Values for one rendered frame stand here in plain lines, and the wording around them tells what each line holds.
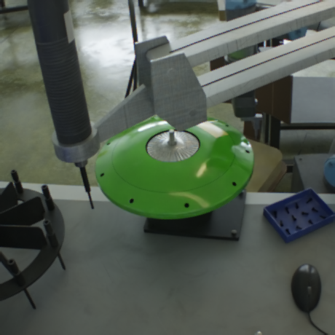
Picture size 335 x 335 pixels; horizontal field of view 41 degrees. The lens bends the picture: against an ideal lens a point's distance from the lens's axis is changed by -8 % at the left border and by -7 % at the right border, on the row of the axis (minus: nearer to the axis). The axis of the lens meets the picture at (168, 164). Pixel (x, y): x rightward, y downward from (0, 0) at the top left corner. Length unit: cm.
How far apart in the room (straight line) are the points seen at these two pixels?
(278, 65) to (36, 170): 237
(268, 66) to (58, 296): 61
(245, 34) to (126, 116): 15
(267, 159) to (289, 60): 112
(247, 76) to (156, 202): 38
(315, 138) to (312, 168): 159
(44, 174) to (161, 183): 194
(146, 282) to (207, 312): 14
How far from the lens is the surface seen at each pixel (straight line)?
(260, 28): 50
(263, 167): 161
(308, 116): 252
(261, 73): 52
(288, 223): 101
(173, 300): 88
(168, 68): 46
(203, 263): 94
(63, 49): 43
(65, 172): 272
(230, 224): 99
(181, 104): 48
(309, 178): 123
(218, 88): 51
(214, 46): 48
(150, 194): 85
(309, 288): 86
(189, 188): 84
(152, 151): 92
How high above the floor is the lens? 164
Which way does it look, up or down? 39 degrees down
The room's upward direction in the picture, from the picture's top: 6 degrees counter-clockwise
